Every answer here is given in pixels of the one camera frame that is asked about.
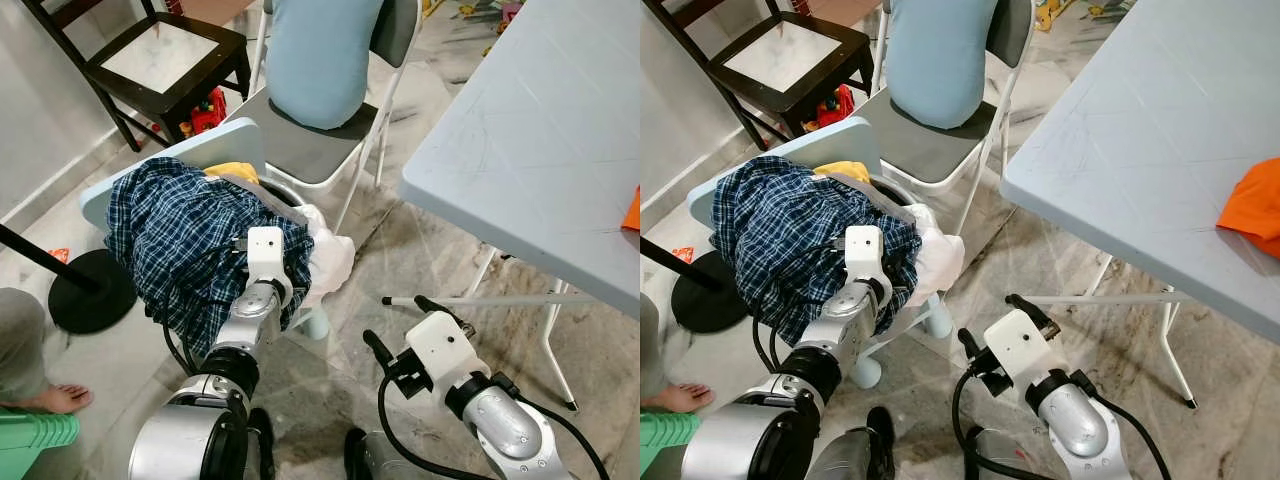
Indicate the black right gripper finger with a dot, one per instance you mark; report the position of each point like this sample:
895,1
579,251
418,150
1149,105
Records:
445,313
1033,315
973,347
380,350

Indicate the blue plaid shorts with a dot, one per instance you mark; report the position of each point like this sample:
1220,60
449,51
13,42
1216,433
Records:
790,245
180,250

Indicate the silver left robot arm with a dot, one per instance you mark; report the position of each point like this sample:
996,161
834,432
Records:
730,445
175,440

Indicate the robot right leg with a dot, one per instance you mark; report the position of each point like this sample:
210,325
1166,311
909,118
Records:
385,460
1000,462

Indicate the robot leg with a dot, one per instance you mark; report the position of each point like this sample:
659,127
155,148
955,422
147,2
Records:
1000,462
850,450
262,450
385,460

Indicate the white cloth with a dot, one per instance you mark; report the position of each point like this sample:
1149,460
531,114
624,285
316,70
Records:
940,260
325,260

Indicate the robot left leg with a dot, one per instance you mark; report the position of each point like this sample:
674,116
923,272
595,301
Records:
262,450
850,450

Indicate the grey folding chair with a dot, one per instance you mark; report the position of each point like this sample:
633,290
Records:
930,150
310,150

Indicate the person grey trouser leg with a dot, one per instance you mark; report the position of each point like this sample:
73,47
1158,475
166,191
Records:
655,345
20,340

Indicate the yellow cloth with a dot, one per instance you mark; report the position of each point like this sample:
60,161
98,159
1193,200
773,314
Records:
842,172
232,172

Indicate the small orange scrap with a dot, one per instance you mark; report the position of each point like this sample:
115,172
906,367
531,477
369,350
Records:
58,255
682,255

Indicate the person bare foot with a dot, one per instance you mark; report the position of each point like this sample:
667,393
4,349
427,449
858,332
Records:
680,398
55,400

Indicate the black round stand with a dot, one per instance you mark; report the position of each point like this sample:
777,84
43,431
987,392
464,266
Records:
705,295
90,295

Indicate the green plastic basket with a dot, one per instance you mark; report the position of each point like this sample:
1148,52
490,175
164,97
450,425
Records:
35,445
670,445

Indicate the light blue cushion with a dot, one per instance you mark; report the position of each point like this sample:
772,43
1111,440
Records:
940,60
320,60

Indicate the red toy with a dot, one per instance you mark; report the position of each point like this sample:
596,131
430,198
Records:
205,112
828,110

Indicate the dark wooden chair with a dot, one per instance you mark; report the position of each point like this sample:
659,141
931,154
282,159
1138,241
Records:
215,45
840,45

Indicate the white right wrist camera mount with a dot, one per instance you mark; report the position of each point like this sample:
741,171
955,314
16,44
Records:
445,350
1020,348

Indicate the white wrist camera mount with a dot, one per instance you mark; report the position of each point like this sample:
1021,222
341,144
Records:
867,252
445,350
265,255
1020,348

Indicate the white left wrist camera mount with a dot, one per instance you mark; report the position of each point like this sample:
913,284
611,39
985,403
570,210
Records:
867,252
265,255

